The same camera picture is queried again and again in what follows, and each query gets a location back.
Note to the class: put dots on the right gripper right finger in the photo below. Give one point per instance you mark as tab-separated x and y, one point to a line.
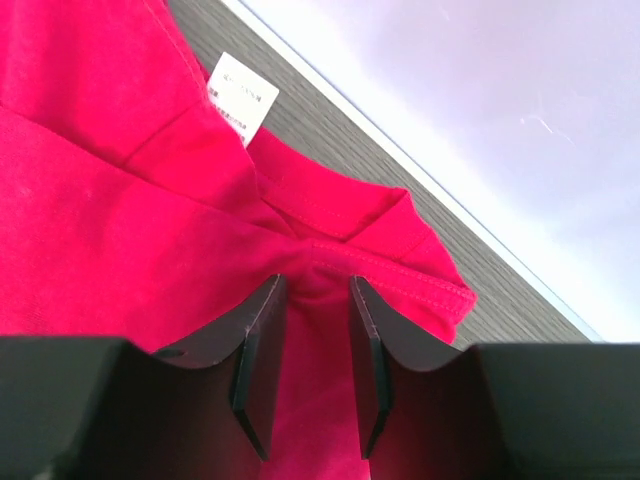
427	410

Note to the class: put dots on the red t shirt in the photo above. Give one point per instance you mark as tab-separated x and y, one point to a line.
130	207

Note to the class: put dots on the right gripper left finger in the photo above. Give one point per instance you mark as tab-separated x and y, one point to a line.
101	408

